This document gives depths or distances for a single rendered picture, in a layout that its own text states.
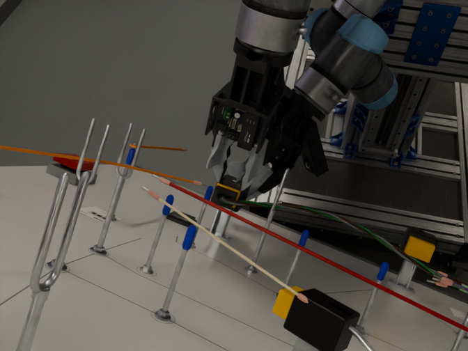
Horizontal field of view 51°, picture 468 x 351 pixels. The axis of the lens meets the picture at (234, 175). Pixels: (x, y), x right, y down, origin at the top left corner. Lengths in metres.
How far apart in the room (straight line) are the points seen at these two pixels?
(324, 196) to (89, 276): 1.42
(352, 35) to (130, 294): 0.51
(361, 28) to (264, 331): 0.49
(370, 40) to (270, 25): 0.27
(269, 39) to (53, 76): 2.25
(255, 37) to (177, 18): 2.44
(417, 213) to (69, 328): 1.59
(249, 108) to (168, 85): 1.99
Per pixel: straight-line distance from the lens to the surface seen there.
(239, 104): 0.57
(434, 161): 2.05
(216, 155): 0.66
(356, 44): 0.78
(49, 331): 0.38
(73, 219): 0.24
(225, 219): 0.75
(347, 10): 0.93
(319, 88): 0.78
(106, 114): 2.46
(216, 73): 2.60
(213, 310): 0.49
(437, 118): 2.21
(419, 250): 0.83
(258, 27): 0.55
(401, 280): 0.90
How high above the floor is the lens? 1.70
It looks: 53 degrees down
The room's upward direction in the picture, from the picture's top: straight up
